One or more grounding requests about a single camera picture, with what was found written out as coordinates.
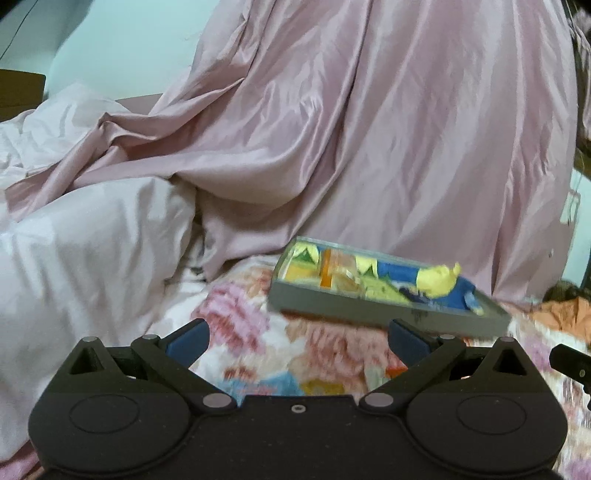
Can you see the yellow crumpled snack packet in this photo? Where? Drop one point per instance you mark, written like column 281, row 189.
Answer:
column 438, row 279

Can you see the grey cardboard box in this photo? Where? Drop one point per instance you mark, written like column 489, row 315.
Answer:
column 351, row 311

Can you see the dark cloth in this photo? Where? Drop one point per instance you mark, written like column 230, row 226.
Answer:
column 563, row 290

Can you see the orange cloth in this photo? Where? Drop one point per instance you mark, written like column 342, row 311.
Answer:
column 563, row 316

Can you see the clear snack packet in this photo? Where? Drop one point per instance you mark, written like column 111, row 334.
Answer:
column 346, row 272

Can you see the floral bedsheet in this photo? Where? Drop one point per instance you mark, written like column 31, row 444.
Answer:
column 286, row 350

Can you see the brown wooden board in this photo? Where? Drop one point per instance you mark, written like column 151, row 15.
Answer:
column 21, row 94

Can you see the white duvet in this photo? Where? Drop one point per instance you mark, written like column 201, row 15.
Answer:
column 83, row 258

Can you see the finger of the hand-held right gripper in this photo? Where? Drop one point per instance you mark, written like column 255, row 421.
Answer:
column 572, row 364

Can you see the orange striped snack packet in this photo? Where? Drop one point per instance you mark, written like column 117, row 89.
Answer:
column 325, row 267

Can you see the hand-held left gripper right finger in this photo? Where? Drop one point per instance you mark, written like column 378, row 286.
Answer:
column 408, row 344

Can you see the pink satin sheet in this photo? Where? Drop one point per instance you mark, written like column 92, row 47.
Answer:
column 369, row 138

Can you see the yellow green snack packet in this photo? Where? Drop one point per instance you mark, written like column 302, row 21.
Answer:
column 300, row 261

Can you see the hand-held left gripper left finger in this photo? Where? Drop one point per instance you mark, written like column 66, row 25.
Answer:
column 187, row 344

